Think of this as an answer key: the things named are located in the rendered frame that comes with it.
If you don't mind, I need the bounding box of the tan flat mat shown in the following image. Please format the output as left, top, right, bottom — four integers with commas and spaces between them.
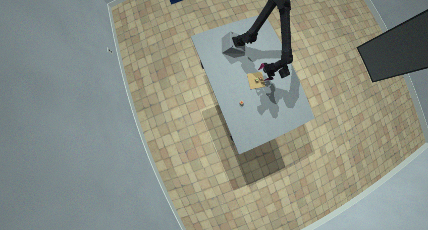
247, 72, 265, 89

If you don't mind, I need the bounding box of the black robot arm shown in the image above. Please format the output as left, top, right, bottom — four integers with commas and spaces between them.
232, 0, 293, 78

